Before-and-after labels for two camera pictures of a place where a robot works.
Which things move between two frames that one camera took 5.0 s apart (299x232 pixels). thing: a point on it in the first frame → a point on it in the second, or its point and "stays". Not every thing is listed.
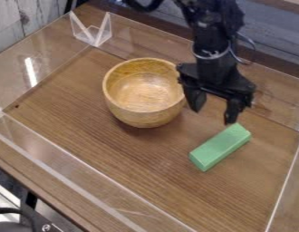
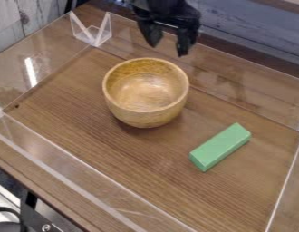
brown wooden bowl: (142, 91) stays
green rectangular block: (216, 149) stays
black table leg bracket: (41, 222) stays
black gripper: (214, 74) → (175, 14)
